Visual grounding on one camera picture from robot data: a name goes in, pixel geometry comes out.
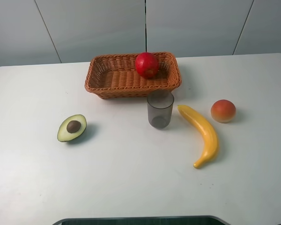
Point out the brown wicker basket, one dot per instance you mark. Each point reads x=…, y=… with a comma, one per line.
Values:
x=115, y=76

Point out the grey translucent plastic cup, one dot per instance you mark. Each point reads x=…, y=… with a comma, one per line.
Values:
x=160, y=105

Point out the red pomegranate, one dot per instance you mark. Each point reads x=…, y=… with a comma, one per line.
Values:
x=146, y=65

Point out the halved avocado with pit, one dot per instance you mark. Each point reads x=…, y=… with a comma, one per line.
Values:
x=71, y=128

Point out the yellow banana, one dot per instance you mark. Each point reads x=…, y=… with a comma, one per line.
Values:
x=207, y=131

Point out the orange peach fruit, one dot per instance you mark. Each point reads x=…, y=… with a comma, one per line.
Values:
x=223, y=111

